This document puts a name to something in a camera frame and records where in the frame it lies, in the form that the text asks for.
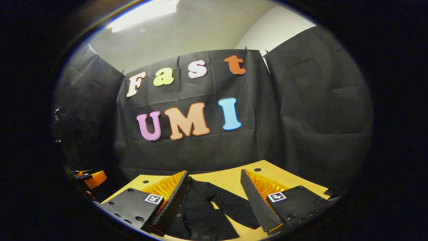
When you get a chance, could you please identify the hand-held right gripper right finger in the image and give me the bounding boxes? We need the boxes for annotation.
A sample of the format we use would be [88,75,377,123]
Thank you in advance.
[240,169,341,235]

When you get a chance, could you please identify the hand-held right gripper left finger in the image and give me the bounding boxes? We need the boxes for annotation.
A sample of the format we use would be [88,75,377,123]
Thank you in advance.
[95,170,189,236]

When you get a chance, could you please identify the black garment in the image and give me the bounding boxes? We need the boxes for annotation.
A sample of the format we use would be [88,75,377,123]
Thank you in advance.
[166,177,261,241]

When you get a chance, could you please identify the black backdrop cloth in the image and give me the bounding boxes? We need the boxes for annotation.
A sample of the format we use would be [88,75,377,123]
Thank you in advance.
[53,26,373,196]

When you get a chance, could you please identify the ceiling light panel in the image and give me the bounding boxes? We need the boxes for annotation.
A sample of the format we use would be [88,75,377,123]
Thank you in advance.
[107,0,179,33]

